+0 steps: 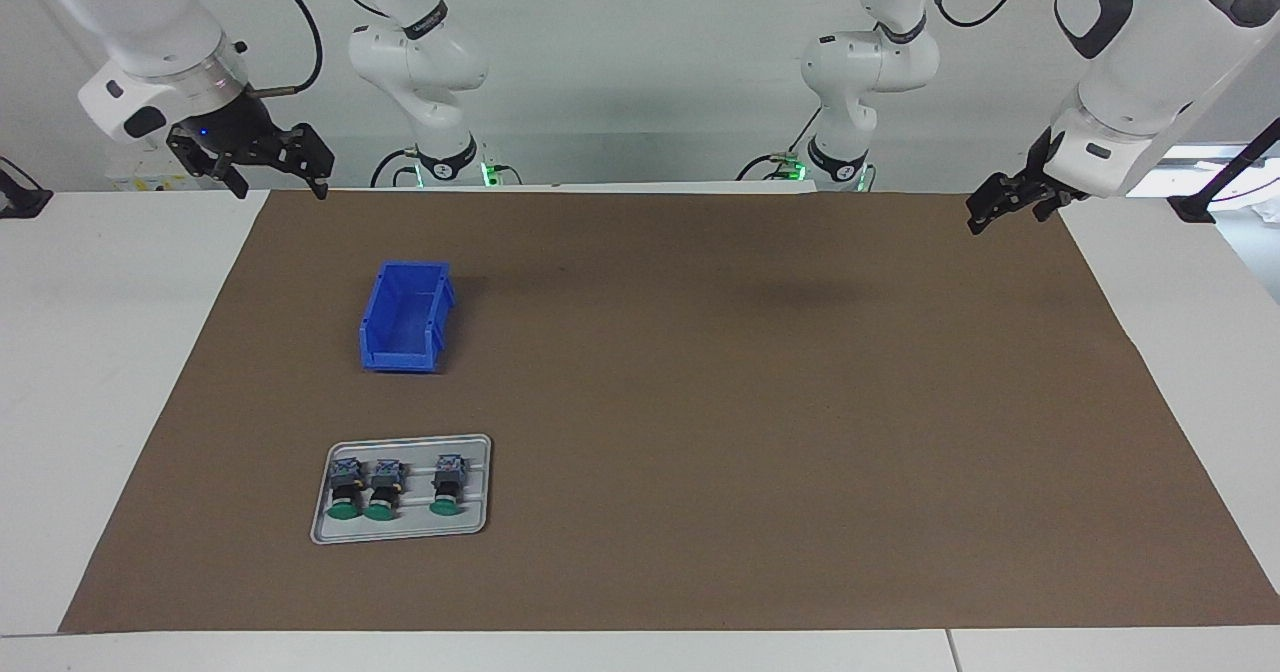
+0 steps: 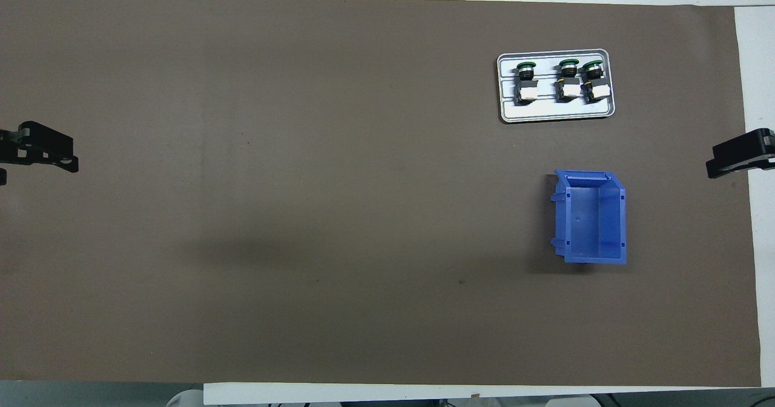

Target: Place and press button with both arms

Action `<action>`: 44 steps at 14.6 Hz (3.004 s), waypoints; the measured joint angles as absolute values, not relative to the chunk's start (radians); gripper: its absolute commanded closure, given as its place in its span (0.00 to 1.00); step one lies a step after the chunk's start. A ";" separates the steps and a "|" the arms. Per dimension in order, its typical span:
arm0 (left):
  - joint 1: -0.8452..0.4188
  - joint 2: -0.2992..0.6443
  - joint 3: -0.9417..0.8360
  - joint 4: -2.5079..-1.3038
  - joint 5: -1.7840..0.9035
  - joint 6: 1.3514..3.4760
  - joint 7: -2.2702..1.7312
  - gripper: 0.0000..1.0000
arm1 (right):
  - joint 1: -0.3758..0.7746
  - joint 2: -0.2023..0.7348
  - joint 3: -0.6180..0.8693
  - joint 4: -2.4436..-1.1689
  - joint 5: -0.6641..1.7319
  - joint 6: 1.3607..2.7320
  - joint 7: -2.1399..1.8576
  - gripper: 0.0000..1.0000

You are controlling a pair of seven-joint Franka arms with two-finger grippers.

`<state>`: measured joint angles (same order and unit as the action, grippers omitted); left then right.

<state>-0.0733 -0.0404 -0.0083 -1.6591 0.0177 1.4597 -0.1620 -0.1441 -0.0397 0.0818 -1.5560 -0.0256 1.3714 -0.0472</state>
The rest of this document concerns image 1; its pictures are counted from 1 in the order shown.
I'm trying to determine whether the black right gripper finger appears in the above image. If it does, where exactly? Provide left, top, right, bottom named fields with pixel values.
left=210, top=156, right=250, bottom=200
left=290, top=123, right=336, bottom=200

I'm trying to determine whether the green push button switch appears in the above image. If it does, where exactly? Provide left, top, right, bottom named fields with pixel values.
left=362, top=458, right=407, bottom=523
left=326, top=457, right=366, bottom=523
left=428, top=454, right=471, bottom=518

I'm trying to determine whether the black stand with clamp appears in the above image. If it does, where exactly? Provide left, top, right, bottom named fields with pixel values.
left=1168, top=117, right=1280, bottom=225

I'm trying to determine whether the blue plastic storage bin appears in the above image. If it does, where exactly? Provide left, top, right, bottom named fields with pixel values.
left=358, top=260, right=457, bottom=374

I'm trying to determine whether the black table clamp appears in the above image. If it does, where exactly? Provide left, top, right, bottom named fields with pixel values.
left=0, top=157, right=53, bottom=220

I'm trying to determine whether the brown paper table mat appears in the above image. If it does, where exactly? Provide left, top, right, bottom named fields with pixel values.
left=58, top=189, right=1280, bottom=635

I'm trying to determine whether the silver metal tray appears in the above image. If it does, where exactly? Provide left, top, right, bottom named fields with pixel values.
left=309, top=434, right=493, bottom=546

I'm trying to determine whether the black base cable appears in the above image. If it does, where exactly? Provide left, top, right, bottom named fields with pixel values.
left=737, top=107, right=826, bottom=183
left=370, top=147, right=421, bottom=189

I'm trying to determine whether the white wall socket box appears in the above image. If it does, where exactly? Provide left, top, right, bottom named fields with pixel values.
left=110, top=168, right=216, bottom=193

